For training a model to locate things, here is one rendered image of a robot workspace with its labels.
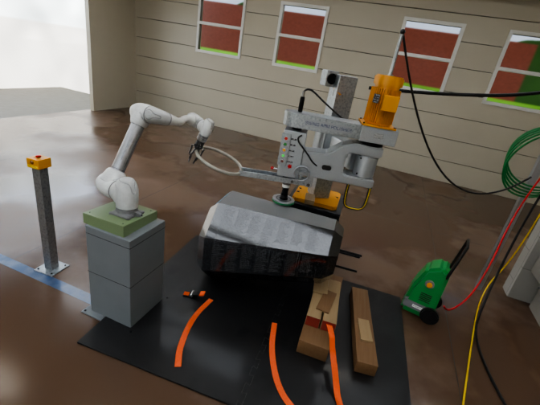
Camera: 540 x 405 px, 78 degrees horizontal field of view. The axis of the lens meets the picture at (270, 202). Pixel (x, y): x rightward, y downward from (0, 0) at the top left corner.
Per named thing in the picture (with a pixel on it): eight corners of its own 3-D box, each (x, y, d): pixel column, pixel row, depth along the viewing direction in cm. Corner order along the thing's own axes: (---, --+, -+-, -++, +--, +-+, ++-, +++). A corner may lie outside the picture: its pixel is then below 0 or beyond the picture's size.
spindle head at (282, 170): (315, 177, 323) (325, 132, 305) (314, 186, 303) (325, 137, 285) (278, 170, 326) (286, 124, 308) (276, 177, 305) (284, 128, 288)
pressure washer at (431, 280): (439, 308, 350) (472, 237, 315) (435, 328, 321) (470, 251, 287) (404, 293, 365) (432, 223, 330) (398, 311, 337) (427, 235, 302)
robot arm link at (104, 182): (104, 197, 244) (87, 188, 253) (122, 202, 258) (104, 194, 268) (147, 101, 248) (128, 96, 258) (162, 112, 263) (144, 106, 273)
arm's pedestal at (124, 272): (131, 336, 258) (130, 247, 226) (80, 312, 272) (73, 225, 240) (170, 298, 302) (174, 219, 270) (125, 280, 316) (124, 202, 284)
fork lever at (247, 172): (312, 182, 324) (312, 177, 322) (311, 188, 306) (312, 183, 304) (242, 170, 329) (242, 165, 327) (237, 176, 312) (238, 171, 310)
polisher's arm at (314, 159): (366, 192, 320) (381, 141, 301) (369, 201, 299) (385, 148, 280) (290, 177, 325) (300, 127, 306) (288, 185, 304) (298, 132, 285)
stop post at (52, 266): (52, 259, 325) (39, 151, 282) (69, 265, 321) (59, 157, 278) (34, 270, 307) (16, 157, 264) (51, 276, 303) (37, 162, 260)
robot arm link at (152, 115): (173, 112, 256) (161, 108, 262) (154, 106, 240) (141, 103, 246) (169, 128, 258) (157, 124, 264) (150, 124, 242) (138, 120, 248)
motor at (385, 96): (389, 125, 298) (403, 78, 282) (396, 132, 270) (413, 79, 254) (357, 120, 300) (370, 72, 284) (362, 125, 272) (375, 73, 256)
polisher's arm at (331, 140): (305, 148, 367) (310, 125, 357) (333, 149, 380) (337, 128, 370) (341, 172, 305) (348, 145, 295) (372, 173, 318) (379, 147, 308)
